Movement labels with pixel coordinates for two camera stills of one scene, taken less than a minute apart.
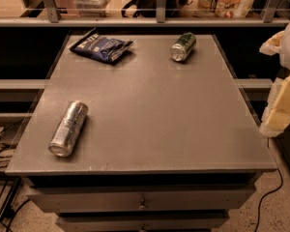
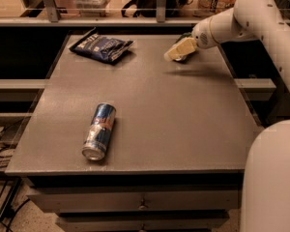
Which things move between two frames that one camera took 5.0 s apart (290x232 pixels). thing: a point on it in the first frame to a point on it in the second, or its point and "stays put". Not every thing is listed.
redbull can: [69, 129] to [99, 133]
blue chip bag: [101, 47] stays put
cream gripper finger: [282, 110] to [183, 47]
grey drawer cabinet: [165, 145] stays put
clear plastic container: [90, 1] stays put
